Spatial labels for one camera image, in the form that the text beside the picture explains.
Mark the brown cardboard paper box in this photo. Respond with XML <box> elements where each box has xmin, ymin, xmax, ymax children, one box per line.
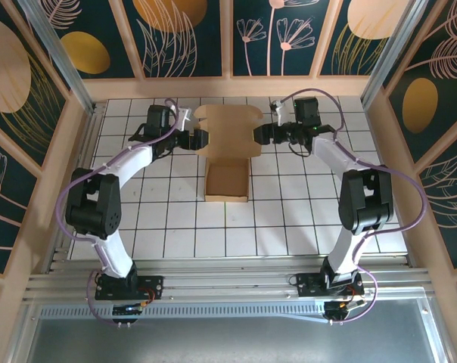
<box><xmin>194</xmin><ymin>104</ymin><xmax>266</xmax><ymax>203</ymax></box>

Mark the black left circuit board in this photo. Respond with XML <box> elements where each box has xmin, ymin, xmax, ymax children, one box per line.
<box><xmin>112</xmin><ymin>302</ymin><xmax>145</xmax><ymax>327</ymax></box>

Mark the black circuit board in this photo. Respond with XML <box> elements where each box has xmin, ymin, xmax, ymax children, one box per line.
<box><xmin>324</xmin><ymin>298</ymin><xmax>365</xmax><ymax>323</ymax></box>
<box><xmin>112</xmin><ymin>302</ymin><xmax>145</xmax><ymax>327</ymax></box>

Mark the black right circuit board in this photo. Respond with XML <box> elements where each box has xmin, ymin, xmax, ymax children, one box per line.
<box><xmin>324</xmin><ymin>298</ymin><xmax>365</xmax><ymax>323</ymax></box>

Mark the aluminium side rail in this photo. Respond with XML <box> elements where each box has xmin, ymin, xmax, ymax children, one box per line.
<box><xmin>46</xmin><ymin>101</ymin><xmax>107</xmax><ymax>273</ymax></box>

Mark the aluminium corner post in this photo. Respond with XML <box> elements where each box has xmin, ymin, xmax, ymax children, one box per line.
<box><xmin>359</xmin><ymin>0</ymin><xmax>440</xmax><ymax>110</ymax></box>
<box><xmin>18</xmin><ymin>0</ymin><xmax>101</xmax><ymax>114</ymax></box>

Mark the aluminium rail frame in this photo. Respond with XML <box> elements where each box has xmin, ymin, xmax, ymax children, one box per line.
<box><xmin>23</xmin><ymin>255</ymin><xmax>434</xmax><ymax>303</ymax></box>

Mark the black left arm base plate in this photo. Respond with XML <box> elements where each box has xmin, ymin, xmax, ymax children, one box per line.
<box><xmin>95</xmin><ymin>275</ymin><xmax>165</xmax><ymax>302</ymax></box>

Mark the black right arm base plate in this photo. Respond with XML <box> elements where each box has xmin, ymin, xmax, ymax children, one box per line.
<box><xmin>296</xmin><ymin>271</ymin><xmax>365</xmax><ymax>298</ymax></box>

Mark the perforated metal cable duct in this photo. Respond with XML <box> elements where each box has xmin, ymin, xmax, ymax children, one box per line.
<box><xmin>37</xmin><ymin>304</ymin><xmax>328</xmax><ymax>322</ymax></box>

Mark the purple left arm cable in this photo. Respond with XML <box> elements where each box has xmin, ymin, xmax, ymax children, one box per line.
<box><xmin>57</xmin><ymin>98</ymin><xmax>182</xmax><ymax>328</ymax></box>

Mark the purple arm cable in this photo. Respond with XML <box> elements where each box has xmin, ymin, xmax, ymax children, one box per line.
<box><xmin>57</xmin><ymin>98</ymin><xmax>182</xmax><ymax>328</ymax></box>
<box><xmin>277</xmin><ymin>88</ymin><xmax>428</xmax><ymax>326</ymax></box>

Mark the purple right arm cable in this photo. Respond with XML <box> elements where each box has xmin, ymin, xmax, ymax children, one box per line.
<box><xmin>277</xmin><ymin>88</ymin><xmax>428</xmax><ymax>326</ymax></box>

